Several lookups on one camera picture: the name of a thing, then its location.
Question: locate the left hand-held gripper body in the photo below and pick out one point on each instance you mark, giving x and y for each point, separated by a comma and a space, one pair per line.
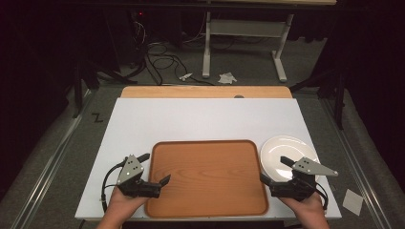
130, 171

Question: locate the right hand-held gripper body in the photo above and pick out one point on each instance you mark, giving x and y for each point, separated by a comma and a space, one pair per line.
302, 186

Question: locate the white round plate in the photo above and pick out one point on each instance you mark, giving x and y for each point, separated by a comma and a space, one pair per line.
280, 151

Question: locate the brown wooden tray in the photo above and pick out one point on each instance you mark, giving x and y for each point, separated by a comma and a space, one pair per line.
207, 181

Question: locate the person's right hand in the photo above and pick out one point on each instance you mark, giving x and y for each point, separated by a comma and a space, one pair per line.
307, 206

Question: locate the person's left hand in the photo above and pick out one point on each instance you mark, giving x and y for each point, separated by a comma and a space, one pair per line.
122, 202

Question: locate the white square paper sheet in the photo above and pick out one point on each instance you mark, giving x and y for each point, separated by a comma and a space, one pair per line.
352, 202

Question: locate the white board table cover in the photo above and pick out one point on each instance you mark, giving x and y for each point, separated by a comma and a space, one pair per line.
197, 120

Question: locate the black metal stand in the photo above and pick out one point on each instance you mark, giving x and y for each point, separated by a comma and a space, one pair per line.
340, 101
78, 92

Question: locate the grey table grommet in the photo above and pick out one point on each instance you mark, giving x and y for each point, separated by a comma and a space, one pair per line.
238, 96

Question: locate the small white plug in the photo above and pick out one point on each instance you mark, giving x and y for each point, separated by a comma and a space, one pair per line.
185, 76

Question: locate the crumpled white paper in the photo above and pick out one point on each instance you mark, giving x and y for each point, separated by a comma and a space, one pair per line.
227, 78

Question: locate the metal floor rail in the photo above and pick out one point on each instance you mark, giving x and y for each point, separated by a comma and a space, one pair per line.
47, 175
353, 152

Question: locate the white metal desk frame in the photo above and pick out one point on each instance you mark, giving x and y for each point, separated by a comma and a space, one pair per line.
245, 28

